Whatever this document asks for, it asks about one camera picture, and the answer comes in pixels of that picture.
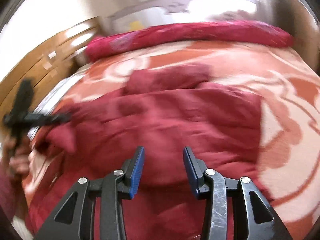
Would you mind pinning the wooden headboard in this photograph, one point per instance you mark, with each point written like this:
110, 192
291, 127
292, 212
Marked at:
48, 63

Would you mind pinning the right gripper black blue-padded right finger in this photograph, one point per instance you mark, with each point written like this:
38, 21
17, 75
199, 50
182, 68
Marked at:
253, 216

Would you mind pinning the person's left hand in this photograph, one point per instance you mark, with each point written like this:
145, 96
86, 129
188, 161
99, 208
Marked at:
15, 159

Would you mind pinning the white bed sheet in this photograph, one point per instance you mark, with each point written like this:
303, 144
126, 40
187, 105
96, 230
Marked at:
48, 104

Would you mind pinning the grey bed guard rail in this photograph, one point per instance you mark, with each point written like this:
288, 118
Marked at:
162, 12

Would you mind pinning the crimson rolled duvet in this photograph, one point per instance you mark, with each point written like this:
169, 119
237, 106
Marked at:
226, 31

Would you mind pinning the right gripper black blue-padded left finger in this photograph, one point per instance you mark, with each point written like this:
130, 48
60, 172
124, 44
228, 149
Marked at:
73, 217

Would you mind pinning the orange white patterned blanket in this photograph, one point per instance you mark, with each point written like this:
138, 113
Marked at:
282, 156

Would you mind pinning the dark red quilted jacket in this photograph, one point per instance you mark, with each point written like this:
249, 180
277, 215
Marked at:
163, 110

